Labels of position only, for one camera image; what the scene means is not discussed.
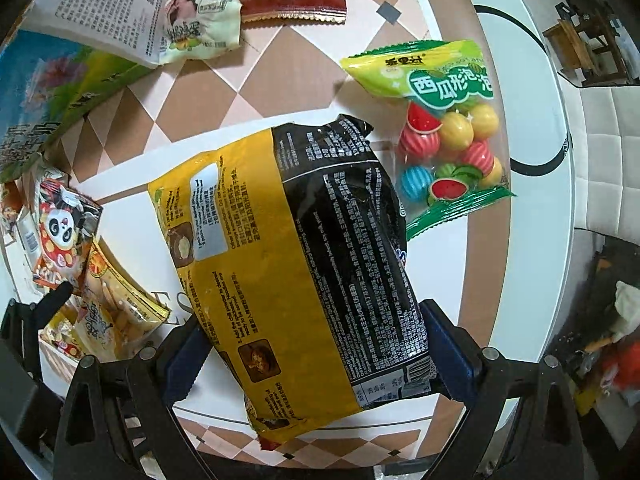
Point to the yellow biscuit snack packet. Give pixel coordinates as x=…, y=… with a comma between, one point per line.
x=111, y=319

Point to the panda print snack packet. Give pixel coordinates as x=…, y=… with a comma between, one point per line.
x=67, y=222

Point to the pale green snack packet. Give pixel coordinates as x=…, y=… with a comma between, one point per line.
x=199, y=29

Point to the wooden stool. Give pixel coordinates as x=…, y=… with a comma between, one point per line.
x=601, y=49

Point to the red and white toy pile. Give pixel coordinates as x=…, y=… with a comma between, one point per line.
x=610, y=360

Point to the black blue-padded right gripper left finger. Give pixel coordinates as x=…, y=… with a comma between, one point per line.
x=116, y=413

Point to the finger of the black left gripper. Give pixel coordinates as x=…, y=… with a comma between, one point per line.
x=20, y=327

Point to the green watermelon gum candy bag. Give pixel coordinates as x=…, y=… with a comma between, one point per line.
x=447, y=165

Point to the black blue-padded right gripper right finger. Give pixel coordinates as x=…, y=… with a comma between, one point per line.
x=544, y=441

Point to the orange snack packet far left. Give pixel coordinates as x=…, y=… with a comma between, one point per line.
x=11, y=207

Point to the yellow and black snack bag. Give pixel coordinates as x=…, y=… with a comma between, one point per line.
x=291, y=246

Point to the blue green milk carton box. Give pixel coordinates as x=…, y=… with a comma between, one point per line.
x=65, y=57

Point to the white padded chair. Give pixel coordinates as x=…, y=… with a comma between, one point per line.
x=604, y=125

